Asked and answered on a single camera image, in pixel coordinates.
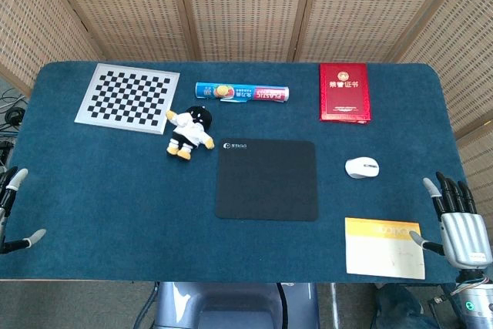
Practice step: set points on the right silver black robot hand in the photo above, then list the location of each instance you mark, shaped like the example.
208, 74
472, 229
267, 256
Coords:
464, 232

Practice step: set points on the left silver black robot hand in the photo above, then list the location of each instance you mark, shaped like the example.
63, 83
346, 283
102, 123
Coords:
9, 190

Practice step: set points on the white computer mouse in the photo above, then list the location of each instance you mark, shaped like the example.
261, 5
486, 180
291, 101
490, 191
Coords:
362, 167

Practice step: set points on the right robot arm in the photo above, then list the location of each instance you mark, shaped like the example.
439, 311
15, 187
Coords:
471, 296

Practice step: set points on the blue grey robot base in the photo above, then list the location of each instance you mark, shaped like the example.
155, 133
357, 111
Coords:
235, 306

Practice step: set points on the black mouse pad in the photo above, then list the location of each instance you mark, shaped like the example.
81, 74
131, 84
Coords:
266, 179

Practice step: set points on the blue felt table cover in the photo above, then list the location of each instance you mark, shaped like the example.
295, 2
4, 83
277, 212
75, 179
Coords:
115, 198

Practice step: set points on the black white checkerboard calibration board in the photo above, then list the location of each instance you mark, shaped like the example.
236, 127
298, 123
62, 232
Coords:
129, 98

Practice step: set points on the red certificate book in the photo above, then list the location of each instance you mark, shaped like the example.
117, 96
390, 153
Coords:
344, 92

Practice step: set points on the black yellow plush toy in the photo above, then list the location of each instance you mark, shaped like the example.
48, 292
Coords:
188, 130

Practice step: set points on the blue plastic wrap roll box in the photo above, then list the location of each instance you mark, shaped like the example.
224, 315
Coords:
242, 92

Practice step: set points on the woven bamboo folding screen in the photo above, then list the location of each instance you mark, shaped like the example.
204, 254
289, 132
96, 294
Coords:
246, 9

